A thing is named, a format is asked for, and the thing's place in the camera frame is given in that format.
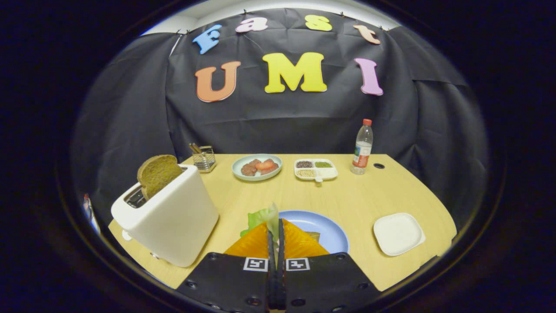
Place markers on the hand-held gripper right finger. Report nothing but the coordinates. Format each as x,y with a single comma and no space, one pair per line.
325,282

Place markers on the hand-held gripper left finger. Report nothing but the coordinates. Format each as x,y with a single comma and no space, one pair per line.
226,282

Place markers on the green lettuce leaf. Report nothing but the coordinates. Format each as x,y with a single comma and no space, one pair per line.
260,217

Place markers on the brown bread slice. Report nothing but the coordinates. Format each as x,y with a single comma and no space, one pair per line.
158,174

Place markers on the toast slice with ham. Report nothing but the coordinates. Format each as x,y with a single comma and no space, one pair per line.
313,237

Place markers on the blue round plate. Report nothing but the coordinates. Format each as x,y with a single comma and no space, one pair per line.
321,226

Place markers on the white toaster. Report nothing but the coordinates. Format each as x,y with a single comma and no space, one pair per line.
173,217

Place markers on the white square plate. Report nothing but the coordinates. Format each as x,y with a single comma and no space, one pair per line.
398,234

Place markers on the white divided condiment tray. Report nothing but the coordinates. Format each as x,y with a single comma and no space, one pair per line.
328,173

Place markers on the pale green round plate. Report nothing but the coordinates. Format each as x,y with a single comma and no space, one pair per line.
243,174

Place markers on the brown meat slice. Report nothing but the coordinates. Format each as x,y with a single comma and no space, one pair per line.
250,168
271,169

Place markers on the red tomato slice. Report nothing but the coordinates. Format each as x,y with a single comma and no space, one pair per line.
264,165

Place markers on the clear red-capped plastic bottle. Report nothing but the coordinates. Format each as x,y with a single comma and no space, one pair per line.
362,150

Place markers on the red and white object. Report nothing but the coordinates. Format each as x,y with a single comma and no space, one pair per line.
90,213

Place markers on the black backdrop cloth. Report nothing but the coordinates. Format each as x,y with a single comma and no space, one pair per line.
278,121

